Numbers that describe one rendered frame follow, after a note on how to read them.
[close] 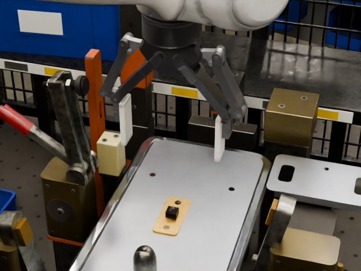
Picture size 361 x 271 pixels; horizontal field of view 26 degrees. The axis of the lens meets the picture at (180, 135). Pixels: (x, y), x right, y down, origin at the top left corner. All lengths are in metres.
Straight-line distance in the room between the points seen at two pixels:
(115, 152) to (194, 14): 0.49
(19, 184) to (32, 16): 0.42
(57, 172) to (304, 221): 0.38
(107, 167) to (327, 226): 0.35
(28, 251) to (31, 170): 0.74
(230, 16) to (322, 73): 0.76
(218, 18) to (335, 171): 0.59
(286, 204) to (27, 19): 0.70
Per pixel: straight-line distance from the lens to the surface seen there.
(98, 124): 1.23
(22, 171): 1.79
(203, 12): 0.76
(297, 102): 1.34
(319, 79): 1.47
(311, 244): 1.08
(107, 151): 1.22
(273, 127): 1.32
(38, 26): 1.52
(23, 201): 1.71
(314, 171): 1.28
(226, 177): 1.25
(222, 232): 1.15
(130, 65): 1.40
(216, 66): 1.00
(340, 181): 1.27
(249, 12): 0.74
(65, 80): 1.11
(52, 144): 1.17
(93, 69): 1.18
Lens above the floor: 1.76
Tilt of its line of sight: 35 degrees down
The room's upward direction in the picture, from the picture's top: straight up
